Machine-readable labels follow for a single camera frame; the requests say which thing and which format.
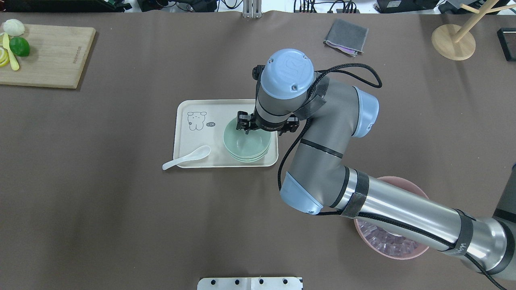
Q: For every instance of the pink bowl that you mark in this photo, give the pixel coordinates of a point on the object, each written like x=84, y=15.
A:
x=413, y=188

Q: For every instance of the wooden mug tree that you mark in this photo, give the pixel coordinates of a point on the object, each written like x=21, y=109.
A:
x=456, y=42

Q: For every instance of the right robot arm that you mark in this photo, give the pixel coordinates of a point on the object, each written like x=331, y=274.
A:
x=317, y=182

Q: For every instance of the wooden cutting board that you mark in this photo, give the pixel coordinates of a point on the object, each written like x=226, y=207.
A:
x=57, y=58

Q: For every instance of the ice cubes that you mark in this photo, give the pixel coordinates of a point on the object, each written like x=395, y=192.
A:
x=389, y=244

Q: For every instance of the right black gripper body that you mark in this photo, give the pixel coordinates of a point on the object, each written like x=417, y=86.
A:
x=269, y=127

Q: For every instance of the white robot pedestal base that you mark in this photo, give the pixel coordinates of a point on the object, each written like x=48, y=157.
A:
x=251, y=283

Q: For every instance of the cream rabbit tray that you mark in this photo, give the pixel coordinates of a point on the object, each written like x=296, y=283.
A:
x=202, y=122

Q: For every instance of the yellow plastic knife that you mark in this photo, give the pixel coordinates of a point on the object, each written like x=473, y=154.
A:
x=12, y=59

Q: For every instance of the lemon slice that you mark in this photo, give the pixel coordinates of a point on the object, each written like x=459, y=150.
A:
x=4, y=57

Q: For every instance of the grey folded cloth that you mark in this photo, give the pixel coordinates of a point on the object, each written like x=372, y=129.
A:
x=347, y=37

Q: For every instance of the white ceramic spoon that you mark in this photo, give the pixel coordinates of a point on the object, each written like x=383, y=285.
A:
x=197, y=154

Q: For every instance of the white garlic bulb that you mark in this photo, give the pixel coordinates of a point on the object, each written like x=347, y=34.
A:
x=13, y=27

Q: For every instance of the green lime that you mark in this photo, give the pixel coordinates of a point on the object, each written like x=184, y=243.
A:
x=20, y=46

